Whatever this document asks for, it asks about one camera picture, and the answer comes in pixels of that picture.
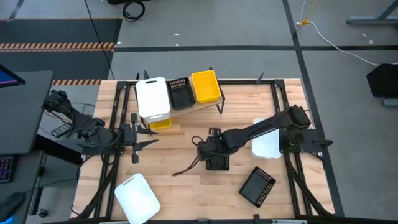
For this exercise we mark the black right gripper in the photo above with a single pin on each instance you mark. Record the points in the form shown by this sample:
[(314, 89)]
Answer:
[(213, 147)]

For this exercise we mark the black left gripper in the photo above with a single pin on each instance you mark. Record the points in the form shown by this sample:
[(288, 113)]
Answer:
[(127, 134)]

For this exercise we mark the black slotted plastic basket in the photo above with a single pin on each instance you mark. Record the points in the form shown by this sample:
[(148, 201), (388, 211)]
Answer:
[(181, 95), (256, 187), (217, 165)]

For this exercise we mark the white plastic bin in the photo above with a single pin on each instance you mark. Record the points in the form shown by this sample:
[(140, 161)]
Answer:
[(267, 146), (136, 199), (152, 96)]

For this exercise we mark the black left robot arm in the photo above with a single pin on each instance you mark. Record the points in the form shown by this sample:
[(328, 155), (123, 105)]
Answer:
[(93, 130)]

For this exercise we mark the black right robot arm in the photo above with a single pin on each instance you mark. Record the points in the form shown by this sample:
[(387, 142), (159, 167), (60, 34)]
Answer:
[(258, 130)]

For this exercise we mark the wooden shelf black metal legs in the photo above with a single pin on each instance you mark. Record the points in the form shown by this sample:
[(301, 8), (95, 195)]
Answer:
[(199, 107)]

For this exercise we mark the black power adapter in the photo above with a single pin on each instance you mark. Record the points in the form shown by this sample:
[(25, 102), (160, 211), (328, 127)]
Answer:
[(61, 130)]

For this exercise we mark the grey desk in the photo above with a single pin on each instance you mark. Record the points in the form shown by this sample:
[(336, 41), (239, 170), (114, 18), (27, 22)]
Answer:
[(21, 112)]

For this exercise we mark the black caster wheel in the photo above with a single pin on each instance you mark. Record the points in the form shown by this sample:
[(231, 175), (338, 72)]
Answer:
[(43, 213)]

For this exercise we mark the black equipment box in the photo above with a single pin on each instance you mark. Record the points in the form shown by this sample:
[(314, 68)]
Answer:
[(127, 1)]

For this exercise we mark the black keyboard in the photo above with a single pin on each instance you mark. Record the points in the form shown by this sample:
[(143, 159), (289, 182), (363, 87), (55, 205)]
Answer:
[(6, 169)]

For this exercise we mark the black hazard-striped floor mat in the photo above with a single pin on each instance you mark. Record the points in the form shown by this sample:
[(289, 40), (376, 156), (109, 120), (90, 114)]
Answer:
[(46, 31)]

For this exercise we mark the black computer mouse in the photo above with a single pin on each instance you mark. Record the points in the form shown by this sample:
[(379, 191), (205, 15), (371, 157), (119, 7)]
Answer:
[(12, 205)]

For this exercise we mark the black computer monitor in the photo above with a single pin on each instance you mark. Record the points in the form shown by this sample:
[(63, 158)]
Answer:
[(7, 79)]

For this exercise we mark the black angular case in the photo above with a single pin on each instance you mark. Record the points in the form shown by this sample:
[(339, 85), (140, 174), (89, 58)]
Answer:
[(384, 81)]

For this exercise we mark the grey metal table base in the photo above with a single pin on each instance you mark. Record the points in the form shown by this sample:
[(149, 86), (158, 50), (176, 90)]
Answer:
[(367, 21)]

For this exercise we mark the black metal table frame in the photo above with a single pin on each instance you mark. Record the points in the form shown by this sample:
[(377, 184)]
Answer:
[(248, 82)]

